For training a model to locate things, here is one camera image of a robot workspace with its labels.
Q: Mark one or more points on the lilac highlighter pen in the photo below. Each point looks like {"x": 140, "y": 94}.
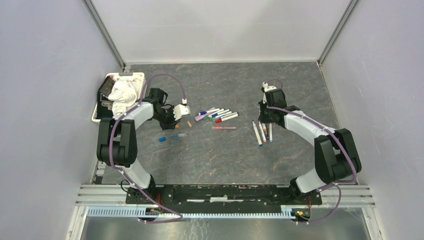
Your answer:
{"x": 202, "y": 115}

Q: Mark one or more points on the white crumpled cloth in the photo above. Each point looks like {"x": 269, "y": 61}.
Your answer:
{"x": 125, "y": 92}

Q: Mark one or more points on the white plastic basket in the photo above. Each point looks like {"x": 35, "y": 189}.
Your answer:
{"x": 93, "y": 118}

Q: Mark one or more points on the white marker red cap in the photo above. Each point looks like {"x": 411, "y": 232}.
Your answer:
{"x": 225, "y": 118}

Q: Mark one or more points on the pink highlighter pen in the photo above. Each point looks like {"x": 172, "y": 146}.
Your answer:
{"x": 223, "y": 127}

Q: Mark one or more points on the black box in basket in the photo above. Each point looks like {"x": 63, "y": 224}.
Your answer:
{"x": 103, "y": 104}

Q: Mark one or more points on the white marker light-blue cap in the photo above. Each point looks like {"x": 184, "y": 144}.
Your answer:
{"x": 270, "y": 132}

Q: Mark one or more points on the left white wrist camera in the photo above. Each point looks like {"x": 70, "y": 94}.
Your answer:
{"x": 180, "y": 110}

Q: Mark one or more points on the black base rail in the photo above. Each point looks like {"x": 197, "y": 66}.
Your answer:
{"x": 231, "y": 198}

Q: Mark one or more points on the white marker blue cap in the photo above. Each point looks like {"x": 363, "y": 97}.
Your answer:
{"x": 257, "y": 135}

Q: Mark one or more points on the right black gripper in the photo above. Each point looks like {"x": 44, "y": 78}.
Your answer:
{"x": 263, "y": 119}

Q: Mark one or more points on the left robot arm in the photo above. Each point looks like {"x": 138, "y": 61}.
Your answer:
{"x": 117, "y": 140}

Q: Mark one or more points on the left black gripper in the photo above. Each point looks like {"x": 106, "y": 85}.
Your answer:
{"x": 172, "y": 123}

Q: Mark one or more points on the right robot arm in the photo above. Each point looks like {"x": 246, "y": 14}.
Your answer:
{"x": 336, "y": 159}

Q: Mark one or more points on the white marker green cap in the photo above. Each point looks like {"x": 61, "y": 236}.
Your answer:
{"x": 216, "y": 113}

